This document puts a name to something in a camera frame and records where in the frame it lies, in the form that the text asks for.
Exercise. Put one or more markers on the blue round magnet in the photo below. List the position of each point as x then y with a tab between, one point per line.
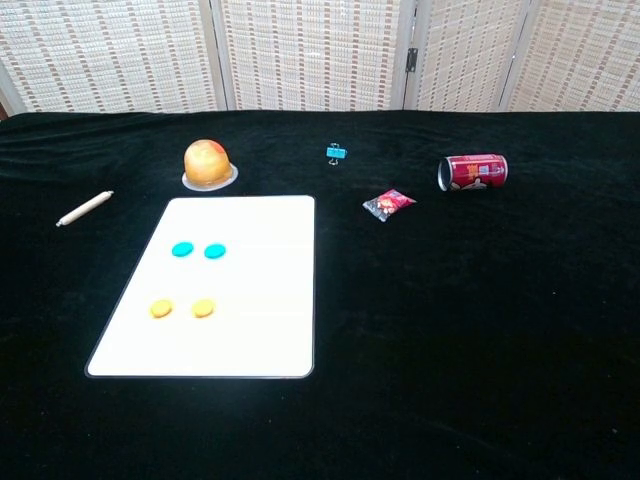
182	249
215	251

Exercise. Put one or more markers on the yellow round magnet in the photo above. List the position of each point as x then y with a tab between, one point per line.
202	308
161	308

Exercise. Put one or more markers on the white magnetic board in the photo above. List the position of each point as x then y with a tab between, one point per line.
240	340

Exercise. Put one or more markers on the red snack packet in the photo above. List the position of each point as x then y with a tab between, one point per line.
390	204

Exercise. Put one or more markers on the blue binder clip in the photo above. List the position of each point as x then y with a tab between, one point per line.
335	151

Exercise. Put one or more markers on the orange fruit on plate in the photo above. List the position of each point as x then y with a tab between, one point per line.
207	162

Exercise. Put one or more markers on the black velvet table cloth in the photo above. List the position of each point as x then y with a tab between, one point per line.
450	325

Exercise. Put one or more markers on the red drink can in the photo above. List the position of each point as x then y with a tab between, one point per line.
475	172

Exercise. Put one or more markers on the woven bamboo folding screen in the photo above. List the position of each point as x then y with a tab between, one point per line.
310	50

